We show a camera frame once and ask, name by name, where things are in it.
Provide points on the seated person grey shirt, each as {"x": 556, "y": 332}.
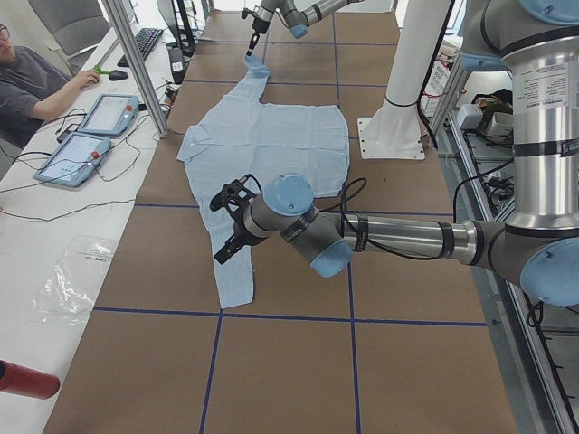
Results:
{"x": 33, "y": 91}

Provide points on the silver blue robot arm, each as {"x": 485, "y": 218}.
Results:
{"x": 295, "y": 20}
{"x": 538, "y": 42}

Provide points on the blue teach pendant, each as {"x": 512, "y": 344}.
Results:
{"x": 110, "y": 115}
{"x": 74, "y": 161}

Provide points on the light blue button shirt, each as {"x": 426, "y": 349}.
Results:
{"x": 297, "y": 153}

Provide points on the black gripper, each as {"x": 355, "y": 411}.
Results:
{"x": 238, "y": 230}
{"x": 258, "y": 27}

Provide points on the black computer mouse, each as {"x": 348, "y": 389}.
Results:
{"x": 117, "y": 75}

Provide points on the aluminium side frame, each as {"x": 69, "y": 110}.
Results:
{"x": 527, "y": 285}

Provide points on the red water bottle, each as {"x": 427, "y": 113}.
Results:
{"x": 24, "y": 381}

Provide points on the clear plastic bag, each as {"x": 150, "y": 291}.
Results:
{"x": 68, "y": 296}

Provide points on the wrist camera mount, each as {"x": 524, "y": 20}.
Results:
{"x": 254, "y": 12}
{"x": 235, "y": 196}

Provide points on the aluminium frame post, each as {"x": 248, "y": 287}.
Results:
{"x": 119, "y": 20}

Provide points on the black computer keyboard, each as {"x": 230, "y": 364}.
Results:
{"x": 147, "y": 39}

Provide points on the upper blue teach pendant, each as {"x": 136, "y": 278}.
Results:
{"x": 110, "y": 115}

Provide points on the grey office chair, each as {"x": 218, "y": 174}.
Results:
{"x": 76, "y": 27}

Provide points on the lower blue teach pendant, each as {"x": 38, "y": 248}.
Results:
{"x": 74, "y": 161}

